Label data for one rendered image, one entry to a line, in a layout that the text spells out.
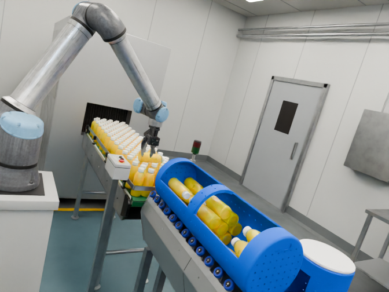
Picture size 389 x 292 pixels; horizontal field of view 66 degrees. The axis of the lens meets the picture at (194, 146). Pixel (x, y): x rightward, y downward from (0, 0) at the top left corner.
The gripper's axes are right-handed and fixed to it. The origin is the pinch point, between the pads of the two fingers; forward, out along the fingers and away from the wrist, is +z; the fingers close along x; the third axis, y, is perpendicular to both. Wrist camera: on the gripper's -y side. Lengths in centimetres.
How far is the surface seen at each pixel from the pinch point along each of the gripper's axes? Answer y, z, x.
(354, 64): -111, -140, 336
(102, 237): -1, 60, -17
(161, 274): 27, 72, 18
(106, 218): -0.6, 46.2, -16.9
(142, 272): 27, 68, 4
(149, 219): 28.3, 31.3, -1.2
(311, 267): 102, 16, 49
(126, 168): 7.4, 8.1, -13.9
